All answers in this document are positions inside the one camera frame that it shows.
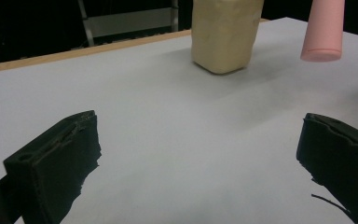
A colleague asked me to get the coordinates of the cream square cup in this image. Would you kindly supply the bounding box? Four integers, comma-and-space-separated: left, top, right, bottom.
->
190, 0, 265, 76

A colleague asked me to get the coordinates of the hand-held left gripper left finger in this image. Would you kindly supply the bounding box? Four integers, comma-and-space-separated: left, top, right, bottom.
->
3, 110, 103, 224

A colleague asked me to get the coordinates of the grey metal stand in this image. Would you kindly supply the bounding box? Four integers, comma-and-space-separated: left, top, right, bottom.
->
76, 0, 180, 48

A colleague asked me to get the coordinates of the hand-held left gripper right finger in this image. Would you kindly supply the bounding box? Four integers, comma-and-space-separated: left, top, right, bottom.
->
296, 112, 358, 224

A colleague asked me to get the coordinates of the pink hairbrush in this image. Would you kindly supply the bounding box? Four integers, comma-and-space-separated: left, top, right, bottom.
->
300, 0, 346, 63

